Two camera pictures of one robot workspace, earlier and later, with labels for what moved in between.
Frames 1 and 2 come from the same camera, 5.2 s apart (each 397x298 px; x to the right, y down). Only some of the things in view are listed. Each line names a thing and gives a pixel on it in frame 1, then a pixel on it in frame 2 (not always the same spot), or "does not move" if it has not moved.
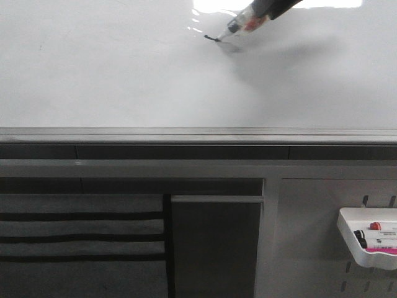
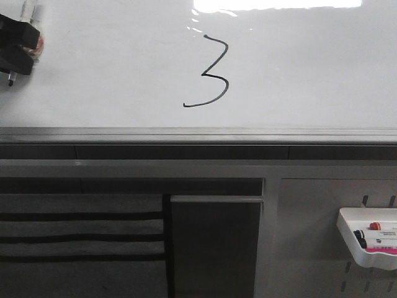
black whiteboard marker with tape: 247,19 → 28,10
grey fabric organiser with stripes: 82,246 does not move
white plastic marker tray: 351,219 does not move
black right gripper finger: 274,8 → 14,34
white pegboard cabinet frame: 300,251 does not move
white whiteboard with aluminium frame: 140,72 does not move
